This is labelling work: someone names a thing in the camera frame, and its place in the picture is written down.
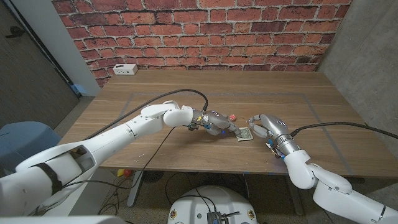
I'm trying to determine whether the printed brick wall backdrop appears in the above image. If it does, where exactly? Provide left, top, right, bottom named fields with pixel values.
left=51, top=0, right=353, bottom=88

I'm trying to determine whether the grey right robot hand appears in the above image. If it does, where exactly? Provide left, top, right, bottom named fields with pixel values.
left=248, top=113, right=301, bottom=156

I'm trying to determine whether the dark door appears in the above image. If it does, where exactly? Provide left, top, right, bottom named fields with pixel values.
left=0, top=0, right=80, bottom=129

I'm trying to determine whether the black round floor object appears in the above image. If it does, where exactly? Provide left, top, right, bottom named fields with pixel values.
left=142, top=170, right=165, bottom=183

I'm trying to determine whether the grey table leg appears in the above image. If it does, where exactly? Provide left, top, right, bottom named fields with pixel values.
left=126, top=170, right=144, bottom=208
left=287, top=186, right=306, bottom=216

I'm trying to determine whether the black door handle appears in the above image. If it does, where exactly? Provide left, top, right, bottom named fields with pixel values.
left=4, top=26, right=25, bottom=39

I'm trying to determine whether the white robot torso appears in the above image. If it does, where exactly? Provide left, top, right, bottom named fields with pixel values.
left=167, top=185, right=259, bottom=224

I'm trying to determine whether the one dollar bill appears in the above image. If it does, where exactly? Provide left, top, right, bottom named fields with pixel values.
left=235, top=126, right=254, bottom=142

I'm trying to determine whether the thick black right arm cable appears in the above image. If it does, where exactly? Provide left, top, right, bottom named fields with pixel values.
left=290, top=121, right=398, bottom=140

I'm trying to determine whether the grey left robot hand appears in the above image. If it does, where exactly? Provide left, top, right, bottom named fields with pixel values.
left=191, top=108, right=243, bottom=139

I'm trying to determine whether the thin black left wrist cable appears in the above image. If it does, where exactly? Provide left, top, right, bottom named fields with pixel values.
left=62, top=126, right=177, bottom=190

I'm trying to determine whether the black device on torso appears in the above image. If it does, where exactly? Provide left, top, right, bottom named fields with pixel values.
left=206, top=211, right=241, bottom=224

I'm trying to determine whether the white power strip box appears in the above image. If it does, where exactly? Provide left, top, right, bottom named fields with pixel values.
left=112, top=63, right=139, bottom=76

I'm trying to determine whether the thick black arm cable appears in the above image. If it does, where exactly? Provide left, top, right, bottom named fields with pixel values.
left=82, top=88, right=209, bottom=141
left=290, top=121, right=398, bottom=140

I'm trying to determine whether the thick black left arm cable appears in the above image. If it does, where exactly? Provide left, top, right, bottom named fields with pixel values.
left=82, top=88, right=209, bottom=141

